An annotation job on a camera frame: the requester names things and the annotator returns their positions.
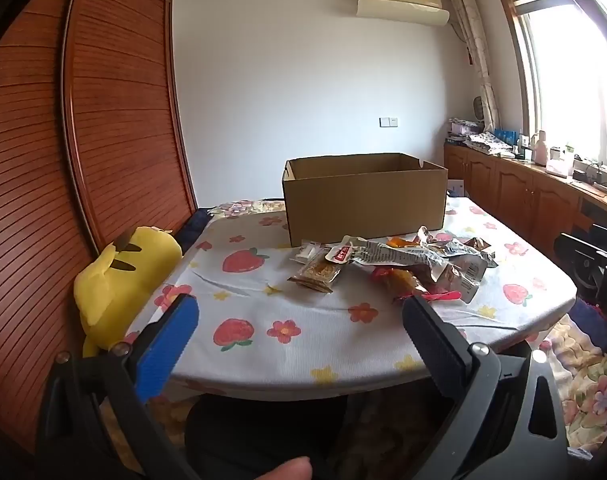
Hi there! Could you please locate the red orange snack packet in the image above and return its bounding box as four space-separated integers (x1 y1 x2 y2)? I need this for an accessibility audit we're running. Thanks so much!
372 266 429 306

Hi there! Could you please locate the strawberry and flower print tablecloth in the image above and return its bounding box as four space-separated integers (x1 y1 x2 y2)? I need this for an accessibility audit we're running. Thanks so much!
126 195 579 401

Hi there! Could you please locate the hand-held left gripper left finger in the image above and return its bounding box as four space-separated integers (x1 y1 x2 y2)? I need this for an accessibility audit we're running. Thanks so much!
33 292 201 480

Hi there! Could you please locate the wooden slatted wardrobe door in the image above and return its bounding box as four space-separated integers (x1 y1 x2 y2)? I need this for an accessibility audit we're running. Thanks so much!
0 5 116 458
60 0 200 261

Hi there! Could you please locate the wooden cabinet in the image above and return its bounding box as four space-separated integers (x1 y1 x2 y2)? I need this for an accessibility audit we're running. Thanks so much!
443 142 607 261

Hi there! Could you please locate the stack of boxes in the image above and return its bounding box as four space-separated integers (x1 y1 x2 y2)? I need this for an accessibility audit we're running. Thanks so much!
448 119 484 147

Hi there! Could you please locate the window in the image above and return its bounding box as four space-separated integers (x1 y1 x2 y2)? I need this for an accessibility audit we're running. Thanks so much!
493 0 607 173

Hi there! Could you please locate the small brown snack packet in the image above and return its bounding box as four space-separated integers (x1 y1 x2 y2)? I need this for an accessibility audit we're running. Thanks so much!
463 237 494 256

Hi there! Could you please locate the person's left hand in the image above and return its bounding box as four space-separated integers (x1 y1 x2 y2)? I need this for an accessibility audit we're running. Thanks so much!
233 456 314 480

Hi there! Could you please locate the dark blue cloth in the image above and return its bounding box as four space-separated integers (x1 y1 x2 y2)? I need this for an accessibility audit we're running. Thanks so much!
176 210 214 256

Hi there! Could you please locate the clear packet with brown cake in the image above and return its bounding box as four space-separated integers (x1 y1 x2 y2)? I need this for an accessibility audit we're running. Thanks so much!
288 255 344 293

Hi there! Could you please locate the black chair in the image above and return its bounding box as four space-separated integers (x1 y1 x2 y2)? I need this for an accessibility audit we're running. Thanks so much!
553 225 607 306

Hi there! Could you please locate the floral quilt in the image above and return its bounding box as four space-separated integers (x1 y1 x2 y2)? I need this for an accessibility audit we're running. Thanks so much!
206 199 286 218

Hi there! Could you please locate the brown cardboard box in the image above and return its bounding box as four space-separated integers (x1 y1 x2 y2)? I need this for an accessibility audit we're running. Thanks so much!
282 152 450 248

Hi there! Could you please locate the yellow plush toy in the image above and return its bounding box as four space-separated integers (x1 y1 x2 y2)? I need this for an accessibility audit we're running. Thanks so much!
73 225 184 358

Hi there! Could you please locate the light patterned curtain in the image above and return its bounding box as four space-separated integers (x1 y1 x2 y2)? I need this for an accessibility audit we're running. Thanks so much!
446 0 499 133

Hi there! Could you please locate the silver packet with red label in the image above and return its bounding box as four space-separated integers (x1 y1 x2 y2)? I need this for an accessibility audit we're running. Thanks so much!
326 235 451 281

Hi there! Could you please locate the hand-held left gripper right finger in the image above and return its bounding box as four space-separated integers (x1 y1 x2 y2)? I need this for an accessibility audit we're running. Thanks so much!
402 291 570 480

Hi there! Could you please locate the floral bedsheet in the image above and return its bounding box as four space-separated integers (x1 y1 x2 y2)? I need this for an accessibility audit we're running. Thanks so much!
523 310 607 456

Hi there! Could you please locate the white box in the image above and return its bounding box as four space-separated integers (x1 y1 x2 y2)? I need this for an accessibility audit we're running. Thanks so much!
546 152 577 178

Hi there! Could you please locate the patterned white cloth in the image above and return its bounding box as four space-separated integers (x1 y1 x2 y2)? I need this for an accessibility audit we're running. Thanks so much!
466 130 514 156

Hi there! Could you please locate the pink bottle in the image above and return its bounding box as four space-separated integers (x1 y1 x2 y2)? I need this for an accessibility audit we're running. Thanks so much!
533 131 551 168

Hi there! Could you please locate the white wall air conditioner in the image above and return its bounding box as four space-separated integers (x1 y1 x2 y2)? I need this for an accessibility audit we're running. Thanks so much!
356 0 451 26

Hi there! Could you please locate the crumpled silver snack packet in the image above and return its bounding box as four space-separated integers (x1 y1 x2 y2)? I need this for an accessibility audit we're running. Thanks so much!
416 225 499 268

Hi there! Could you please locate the silver and brown snack packet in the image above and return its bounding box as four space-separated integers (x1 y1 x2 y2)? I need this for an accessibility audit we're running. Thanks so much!
428 255 489 303

